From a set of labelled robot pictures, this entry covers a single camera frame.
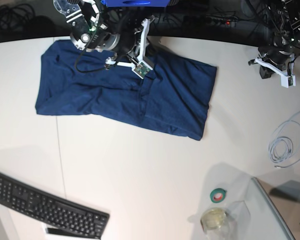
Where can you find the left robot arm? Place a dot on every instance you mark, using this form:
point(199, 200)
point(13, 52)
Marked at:
point(283, 22)

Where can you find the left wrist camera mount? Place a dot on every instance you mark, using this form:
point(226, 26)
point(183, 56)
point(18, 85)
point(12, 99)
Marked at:
point(287, 77)

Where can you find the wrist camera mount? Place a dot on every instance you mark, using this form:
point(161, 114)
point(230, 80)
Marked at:
point(136, 60)
point(287, 77)

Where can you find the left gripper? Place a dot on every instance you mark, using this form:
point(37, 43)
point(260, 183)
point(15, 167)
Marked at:
point(277, 56)

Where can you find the green tape roll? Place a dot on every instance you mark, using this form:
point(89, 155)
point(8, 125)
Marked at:
point(218, 195)

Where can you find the black computer keyboard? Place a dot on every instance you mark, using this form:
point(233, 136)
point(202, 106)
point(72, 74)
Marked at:
point(65, 217)

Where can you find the dark blue t-shirt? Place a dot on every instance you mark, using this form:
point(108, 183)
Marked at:
point(173, 98)

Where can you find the black power strip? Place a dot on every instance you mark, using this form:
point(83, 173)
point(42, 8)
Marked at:
point(211, 20)

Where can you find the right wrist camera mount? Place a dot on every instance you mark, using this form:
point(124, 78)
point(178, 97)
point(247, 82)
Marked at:
point(136, 60)

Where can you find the clear glass jar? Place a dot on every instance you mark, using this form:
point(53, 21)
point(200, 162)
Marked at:
point(217, 224)

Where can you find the blue box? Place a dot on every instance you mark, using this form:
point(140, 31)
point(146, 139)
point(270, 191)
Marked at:
point(135, 3)

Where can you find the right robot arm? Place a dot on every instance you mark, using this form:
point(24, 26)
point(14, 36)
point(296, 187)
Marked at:
point(97, 27)

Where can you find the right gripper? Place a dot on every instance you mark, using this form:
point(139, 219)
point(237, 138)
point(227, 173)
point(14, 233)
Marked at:
point(125, 40)

